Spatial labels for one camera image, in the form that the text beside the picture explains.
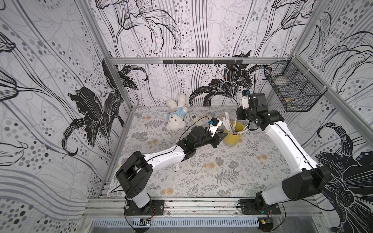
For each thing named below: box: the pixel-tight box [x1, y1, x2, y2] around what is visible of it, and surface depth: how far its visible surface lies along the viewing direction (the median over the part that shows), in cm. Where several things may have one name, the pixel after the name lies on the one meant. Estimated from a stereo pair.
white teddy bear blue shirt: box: [165, 93, 188, 132], surface depth 103 cm
